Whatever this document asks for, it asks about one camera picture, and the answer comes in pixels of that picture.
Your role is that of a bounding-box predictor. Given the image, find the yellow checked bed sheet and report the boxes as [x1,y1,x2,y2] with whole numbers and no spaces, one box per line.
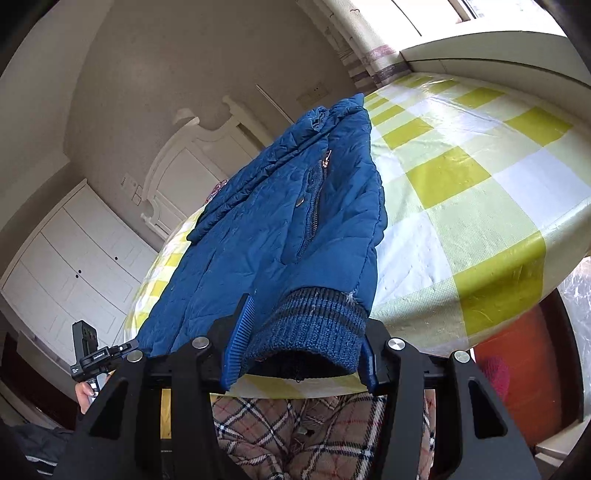
[124,74,591,398]

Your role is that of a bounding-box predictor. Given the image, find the white wooden headboard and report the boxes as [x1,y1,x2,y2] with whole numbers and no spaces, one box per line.
[141,95,278,241]

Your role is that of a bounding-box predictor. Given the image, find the white wardrobe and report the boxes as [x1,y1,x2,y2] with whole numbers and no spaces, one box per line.
[0,178,160,365]

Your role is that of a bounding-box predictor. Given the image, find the thin white pole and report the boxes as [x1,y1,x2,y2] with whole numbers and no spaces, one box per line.
[255,84,296,125]

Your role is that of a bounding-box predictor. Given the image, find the patterned pillow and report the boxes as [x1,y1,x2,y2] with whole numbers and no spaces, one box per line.
[203,179,229,204]

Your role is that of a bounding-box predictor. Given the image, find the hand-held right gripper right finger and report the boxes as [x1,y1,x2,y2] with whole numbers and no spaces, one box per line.
[362,318,542,480]

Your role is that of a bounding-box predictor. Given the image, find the blue quilted jacket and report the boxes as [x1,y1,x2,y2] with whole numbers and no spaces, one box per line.
[137,92,386,384]

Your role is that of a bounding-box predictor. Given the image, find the person's plaid trousers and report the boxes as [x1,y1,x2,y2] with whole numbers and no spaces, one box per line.
[210,388,437,480]

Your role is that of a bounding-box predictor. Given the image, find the person's left hand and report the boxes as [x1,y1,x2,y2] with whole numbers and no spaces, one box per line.
[75,371,112,415]

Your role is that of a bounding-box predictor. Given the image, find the wall socket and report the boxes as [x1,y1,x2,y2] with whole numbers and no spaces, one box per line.
[295,82,328,104]

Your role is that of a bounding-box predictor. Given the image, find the printed curtain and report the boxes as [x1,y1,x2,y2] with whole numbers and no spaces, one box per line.
[295,0,411,88]

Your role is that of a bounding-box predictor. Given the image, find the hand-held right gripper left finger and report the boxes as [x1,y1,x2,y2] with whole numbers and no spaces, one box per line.
[69,293,257,480]

